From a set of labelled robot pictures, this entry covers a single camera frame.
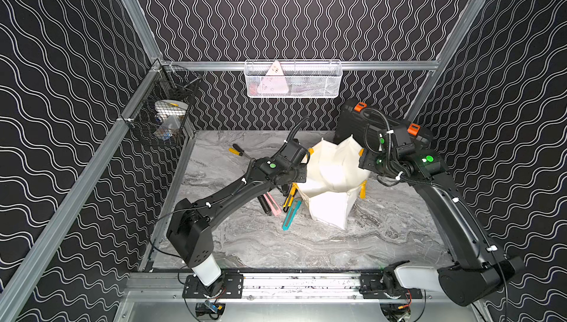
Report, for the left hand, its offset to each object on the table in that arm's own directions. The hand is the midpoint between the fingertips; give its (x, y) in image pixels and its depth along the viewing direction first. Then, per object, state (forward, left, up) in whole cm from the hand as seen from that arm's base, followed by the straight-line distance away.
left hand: (303, 168), depth 81 cm
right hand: (0, -22, +7) cm, 23 cm away
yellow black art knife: (-4, +4, -19) cm, 20 cm away
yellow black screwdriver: (+24, +32, -21) cm, 45 cm away
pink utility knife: (-6, +10, -20) cm, 23 cm away
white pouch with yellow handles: (+8, -15, -17) cm, 23 cm away
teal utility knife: (-8, +3, -20) cm, 22 cm away
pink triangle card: (+32, +13, +14) cm, 37 cm away
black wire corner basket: (+14, +56, +11) cm, 58 cm away
